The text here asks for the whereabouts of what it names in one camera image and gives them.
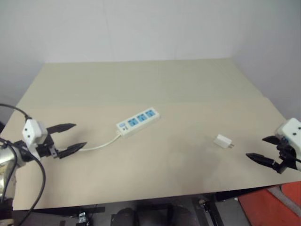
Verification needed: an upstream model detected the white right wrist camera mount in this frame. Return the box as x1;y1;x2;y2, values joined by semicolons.
274;117;301;170

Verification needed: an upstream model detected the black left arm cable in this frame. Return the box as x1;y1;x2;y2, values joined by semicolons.
0;137;47;226

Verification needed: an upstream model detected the black metal table frame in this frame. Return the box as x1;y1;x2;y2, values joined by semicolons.
191;186;276;226

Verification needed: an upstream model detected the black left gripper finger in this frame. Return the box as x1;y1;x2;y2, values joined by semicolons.
56;141;88;160
46;122;77;136

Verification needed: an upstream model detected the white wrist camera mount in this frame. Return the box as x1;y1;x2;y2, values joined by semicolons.
274;117;301;170
22;119;48;161

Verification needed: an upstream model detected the dark rounded shape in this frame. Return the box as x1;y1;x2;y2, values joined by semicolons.
114;203;196;226

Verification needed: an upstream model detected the white power strip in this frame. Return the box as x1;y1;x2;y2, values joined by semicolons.
116;107;161;138

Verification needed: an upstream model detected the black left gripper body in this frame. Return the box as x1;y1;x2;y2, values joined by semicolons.
35;133;59;159

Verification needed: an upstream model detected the white power strip cord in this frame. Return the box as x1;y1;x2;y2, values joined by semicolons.
79;132;123;151

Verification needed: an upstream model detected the thin black left camera cable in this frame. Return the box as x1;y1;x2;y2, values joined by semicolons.
0;103;32;121

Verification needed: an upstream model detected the red orange floor object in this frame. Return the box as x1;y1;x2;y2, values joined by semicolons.
237;180;301;226

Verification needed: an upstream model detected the white plug adapter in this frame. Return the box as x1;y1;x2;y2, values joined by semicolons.
213;134;235;150

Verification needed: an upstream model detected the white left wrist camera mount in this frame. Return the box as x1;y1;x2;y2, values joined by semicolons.
22;119;48;161

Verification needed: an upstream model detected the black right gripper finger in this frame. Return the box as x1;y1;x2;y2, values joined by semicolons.
261;135;281;146
245;153;276;169

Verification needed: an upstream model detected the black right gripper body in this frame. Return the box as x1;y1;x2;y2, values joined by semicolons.
272;136;301;175

